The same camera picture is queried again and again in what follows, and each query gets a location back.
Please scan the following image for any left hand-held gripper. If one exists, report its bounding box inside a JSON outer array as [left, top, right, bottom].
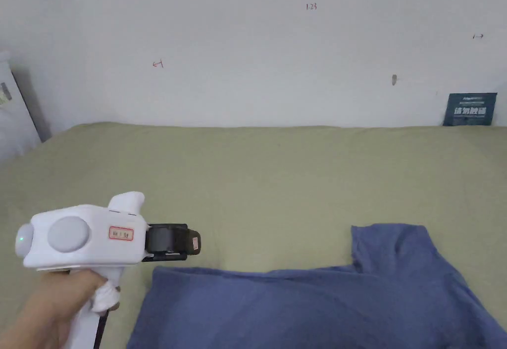
[[15, 191, 203, 349]]

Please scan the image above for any person's left hand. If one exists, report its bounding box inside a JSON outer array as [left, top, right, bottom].
[[0, 268, 107, 349]]

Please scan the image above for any bed with pale green sheet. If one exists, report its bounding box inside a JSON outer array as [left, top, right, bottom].
[[0, 122, 507, 349]]

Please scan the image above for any dark blue shirt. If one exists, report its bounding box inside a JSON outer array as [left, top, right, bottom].
[[126, 223, 507, 349]]

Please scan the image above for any white pillow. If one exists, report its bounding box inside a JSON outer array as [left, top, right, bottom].
[[0, 50, 52, 160]]

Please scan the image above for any dark blue sign card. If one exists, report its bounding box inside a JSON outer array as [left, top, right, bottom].
[[442, 92, 498, 127]]

